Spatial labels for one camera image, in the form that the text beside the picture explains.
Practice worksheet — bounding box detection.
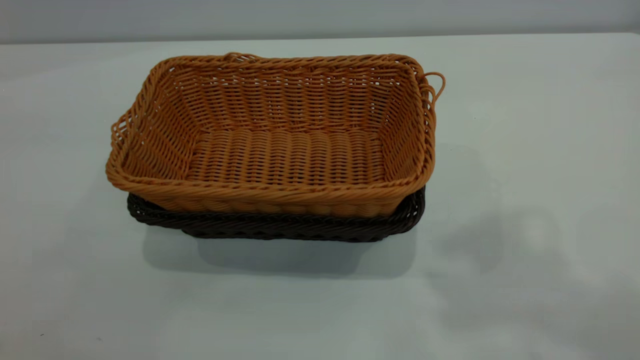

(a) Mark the black wicker basket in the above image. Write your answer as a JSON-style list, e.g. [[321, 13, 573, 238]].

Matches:
[[127, 186, 427, 243]]

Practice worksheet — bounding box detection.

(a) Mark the orange wicker basket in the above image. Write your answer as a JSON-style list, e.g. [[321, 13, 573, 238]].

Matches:
[[105, 52, 446, 218]]

